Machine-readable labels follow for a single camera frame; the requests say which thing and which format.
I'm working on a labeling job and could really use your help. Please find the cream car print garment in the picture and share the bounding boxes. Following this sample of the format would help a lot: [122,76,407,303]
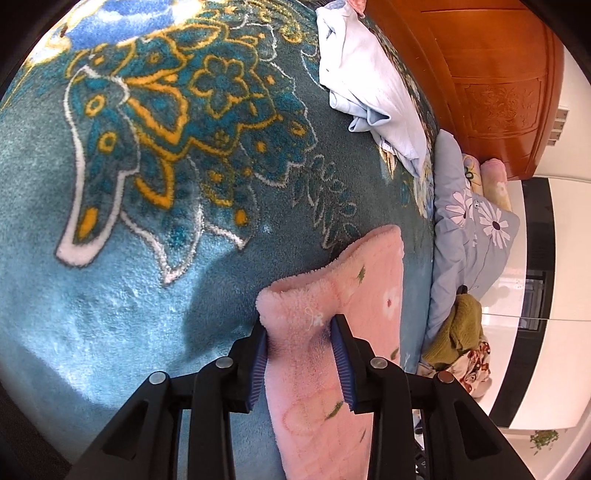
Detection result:
[449,339,494,396]

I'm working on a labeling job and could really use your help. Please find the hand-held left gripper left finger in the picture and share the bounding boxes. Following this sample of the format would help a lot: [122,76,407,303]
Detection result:
[69,318,269,480]

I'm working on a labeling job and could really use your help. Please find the folded light blue garment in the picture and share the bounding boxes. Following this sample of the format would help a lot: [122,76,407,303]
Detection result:
[316,0,428,179]

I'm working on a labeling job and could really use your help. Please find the white wall vent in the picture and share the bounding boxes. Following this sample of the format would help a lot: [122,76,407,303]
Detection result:
[549,107,570,147]

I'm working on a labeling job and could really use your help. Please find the pink floral rolled pillow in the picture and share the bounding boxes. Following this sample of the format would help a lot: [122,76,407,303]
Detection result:
[480,158,514,211]

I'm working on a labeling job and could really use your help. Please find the carved wooden headboard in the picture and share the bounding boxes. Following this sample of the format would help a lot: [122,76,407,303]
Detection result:
[364,0,567,182]

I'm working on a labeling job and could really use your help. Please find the yellow floral rolled pillow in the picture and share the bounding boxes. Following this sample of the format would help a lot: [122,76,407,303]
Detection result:
[461,154,484,195]

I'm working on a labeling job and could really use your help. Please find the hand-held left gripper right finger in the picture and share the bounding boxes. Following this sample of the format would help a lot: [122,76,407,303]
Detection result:
[329,314,537,480]

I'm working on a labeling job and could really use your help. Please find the green potted plant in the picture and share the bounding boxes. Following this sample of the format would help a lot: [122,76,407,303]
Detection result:
[528,429,560,456]

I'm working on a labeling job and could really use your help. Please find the pink fleece floral pants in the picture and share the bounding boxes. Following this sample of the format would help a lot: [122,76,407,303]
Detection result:
[255,225,407,480]

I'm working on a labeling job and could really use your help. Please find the olive green knit sweater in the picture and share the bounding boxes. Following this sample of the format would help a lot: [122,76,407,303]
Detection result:
[422,292,485,371]

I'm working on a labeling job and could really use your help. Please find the white and black wardrobe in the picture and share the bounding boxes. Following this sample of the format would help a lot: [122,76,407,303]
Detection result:
[488,177,591,431]

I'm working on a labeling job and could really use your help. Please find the teal floral plush blanket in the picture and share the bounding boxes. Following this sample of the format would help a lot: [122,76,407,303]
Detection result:
[0,0,439,480]

